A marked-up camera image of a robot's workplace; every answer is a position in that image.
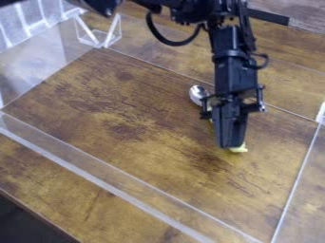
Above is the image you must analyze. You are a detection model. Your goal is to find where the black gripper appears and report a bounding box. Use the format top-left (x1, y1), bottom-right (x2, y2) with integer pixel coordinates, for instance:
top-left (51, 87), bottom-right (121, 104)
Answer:
top-left (201, 23), bottom-right (269, 148)

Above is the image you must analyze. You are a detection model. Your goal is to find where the green handled metal spoon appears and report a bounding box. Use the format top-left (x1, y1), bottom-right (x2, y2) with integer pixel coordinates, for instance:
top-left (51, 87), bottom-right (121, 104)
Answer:
top-left (189, 85), bottom-right (248, 153)

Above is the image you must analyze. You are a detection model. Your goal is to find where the black strip on table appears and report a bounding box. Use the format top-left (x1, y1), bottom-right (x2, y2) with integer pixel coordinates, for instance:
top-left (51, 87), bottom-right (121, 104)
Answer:
top-left (249, 9), bottom-right (289, 26)

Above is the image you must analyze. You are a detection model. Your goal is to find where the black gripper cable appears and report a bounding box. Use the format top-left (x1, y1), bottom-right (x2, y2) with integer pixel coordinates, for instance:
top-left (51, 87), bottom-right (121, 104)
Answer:
top-left (247, 52), bottom-right (272, 71)

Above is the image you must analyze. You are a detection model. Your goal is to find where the clear acrylic corner bracket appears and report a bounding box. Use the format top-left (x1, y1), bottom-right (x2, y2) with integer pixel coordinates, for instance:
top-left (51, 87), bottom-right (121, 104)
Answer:
top-left (74, 14), bottom-right (122, 48)

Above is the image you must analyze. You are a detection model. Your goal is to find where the clear acrylic enclosure wall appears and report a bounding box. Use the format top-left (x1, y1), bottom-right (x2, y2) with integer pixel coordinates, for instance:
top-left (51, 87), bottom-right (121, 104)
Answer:
top-left (0, 0), bottom-right (325, 243)

